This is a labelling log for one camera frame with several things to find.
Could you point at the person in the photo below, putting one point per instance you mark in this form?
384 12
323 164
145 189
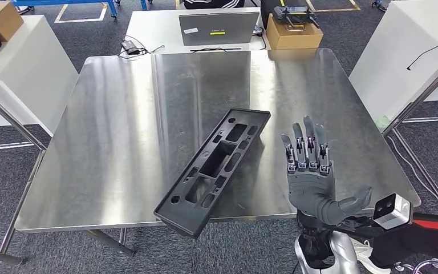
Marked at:
211 3
430 234

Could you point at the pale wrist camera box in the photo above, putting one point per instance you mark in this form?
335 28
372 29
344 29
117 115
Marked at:
393 211

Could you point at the white desk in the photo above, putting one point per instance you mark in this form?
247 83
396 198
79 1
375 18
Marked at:
154 28

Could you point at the grey laptop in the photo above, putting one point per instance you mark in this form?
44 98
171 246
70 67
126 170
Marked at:
238 24

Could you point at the blue metal frame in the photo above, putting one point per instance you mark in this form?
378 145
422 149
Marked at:
71 2

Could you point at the black remote controller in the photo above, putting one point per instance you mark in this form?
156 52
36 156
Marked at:
294 13

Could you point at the black chrome stool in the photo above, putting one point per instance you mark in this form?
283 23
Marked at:
430 261

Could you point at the black power adapter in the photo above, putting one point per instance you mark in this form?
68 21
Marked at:
130 47

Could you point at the white panel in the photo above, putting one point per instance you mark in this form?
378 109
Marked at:
34 68
393 56

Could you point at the steel workbench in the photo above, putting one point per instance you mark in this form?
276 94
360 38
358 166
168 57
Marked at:
109 132

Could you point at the white floor tape square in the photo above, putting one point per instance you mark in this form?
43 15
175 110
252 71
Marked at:
79 20

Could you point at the black case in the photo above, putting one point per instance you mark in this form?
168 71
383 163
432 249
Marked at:
267 13

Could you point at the pale green tape piece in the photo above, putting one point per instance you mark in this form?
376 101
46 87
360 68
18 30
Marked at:
382 123

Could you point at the steel table frame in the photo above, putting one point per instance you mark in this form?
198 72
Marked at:
419 99

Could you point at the black plastic car part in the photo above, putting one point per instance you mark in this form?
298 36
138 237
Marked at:
183 219

